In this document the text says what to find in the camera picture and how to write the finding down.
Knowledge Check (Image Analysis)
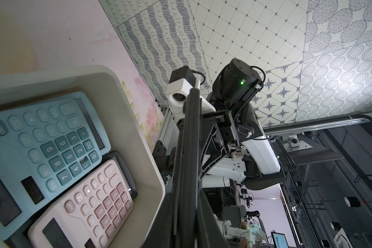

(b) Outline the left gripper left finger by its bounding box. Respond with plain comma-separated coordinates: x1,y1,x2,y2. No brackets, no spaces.
141,193,175,248

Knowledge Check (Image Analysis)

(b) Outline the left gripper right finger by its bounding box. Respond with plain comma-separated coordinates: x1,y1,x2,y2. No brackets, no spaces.
196,190,226,248

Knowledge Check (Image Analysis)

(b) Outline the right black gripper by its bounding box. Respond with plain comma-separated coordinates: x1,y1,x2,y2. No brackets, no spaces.
199,58,265,180

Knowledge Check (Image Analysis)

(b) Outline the small black calculator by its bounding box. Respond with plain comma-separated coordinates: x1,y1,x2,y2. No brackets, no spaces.
175,88,201,248

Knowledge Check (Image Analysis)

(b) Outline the pink calculator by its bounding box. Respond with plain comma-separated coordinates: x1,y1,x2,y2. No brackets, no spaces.
28,159,133,248

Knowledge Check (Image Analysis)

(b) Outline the black calculator back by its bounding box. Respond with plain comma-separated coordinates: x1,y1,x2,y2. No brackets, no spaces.
102,150,138,200

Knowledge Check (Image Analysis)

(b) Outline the white plastic storage box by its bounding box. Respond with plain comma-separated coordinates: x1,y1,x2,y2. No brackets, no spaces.
0,66,163,248

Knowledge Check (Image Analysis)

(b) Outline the small blue calculator back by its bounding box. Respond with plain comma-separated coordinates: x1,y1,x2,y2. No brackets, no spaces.
0,92,111,241

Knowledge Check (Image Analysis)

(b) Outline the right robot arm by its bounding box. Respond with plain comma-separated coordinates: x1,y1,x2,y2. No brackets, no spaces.
201,58,285,190

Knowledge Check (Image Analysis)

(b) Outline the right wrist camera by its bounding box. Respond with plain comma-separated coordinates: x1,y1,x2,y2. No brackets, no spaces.
165,66,216,114

